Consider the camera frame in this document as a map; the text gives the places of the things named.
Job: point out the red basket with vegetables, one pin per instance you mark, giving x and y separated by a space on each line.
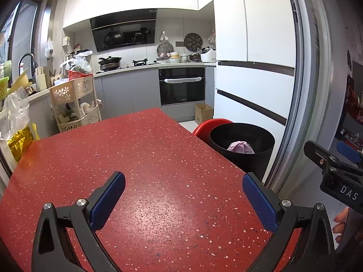
78 67

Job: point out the black trash bin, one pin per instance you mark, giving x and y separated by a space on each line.
261 141

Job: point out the grey kitchen cabinets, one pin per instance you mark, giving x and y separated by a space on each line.
135 89

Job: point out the black frying pan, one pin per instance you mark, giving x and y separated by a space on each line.
110 63

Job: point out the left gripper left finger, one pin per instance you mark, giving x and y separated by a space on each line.
52 247

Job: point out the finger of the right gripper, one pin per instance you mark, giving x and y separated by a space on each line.
325 159
351 154

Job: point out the person's right hand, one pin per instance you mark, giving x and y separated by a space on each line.
340 224

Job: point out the white refrigerator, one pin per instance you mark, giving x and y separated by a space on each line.
256 55

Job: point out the gas stove burner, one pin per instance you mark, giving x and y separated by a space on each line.
140 62

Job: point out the grey sliding door frame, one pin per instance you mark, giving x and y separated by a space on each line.
314 74

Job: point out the black built-in oven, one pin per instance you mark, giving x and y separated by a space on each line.
182 85

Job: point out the clear plastic bag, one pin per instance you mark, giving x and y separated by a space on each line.
16 114

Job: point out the black range hood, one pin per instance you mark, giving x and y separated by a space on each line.
123 29

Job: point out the gold foil bag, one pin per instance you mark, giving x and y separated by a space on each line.
19 143

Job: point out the beige plastic storage rack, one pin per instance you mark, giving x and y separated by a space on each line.
75 103

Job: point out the black kitchen faucet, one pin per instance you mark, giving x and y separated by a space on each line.
28 60

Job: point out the red plastic chair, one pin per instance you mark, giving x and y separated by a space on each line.
203 130

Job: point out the cardboard box on floor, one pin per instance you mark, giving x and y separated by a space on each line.
203 112

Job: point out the red white plastic bag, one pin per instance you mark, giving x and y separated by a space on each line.
240 147

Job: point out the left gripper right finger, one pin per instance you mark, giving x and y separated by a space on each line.
314 250

